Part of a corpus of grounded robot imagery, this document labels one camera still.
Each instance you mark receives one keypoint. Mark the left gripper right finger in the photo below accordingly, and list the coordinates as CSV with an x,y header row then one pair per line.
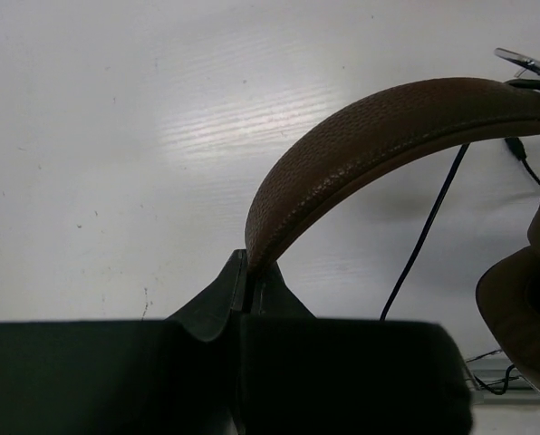
x,y
299,374

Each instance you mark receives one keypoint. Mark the brown silver headphones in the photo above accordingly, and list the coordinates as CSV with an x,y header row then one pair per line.
x,y
380,133

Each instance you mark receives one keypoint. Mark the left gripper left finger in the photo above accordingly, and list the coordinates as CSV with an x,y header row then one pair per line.
x,y
122,377

